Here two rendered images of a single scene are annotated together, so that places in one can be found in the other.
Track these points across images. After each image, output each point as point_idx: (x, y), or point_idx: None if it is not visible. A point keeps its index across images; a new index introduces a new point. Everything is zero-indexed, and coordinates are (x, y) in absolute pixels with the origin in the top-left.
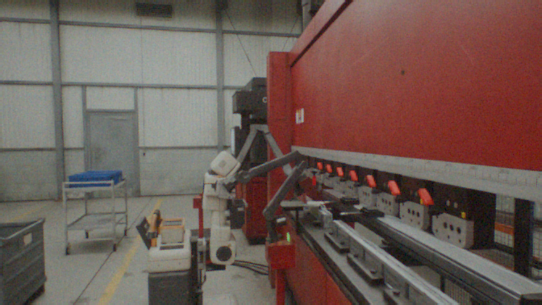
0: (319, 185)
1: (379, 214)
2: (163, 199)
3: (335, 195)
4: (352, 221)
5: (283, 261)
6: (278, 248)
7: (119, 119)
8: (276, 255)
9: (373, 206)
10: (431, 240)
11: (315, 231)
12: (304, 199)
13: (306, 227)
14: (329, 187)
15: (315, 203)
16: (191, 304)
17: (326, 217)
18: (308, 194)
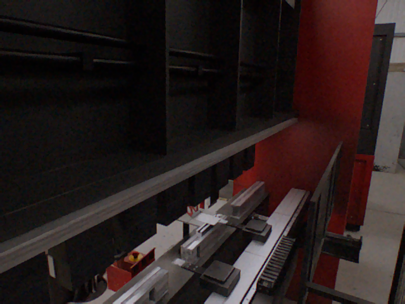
0: (207, 198)
1: (218, 289)
2: None
3: (278, 206)
4: (304, 247)
5: (119, 285)
6: (113, 269)
7: None
8: (111, 276)
9: (226, 268)
10: None
11: (161, 265)
12: (197, 209)
13: (168, 251)
14: (309, 185)
15: (204, 220)
16: (52, 286)
17: (183, 251)
18: (279, 187)
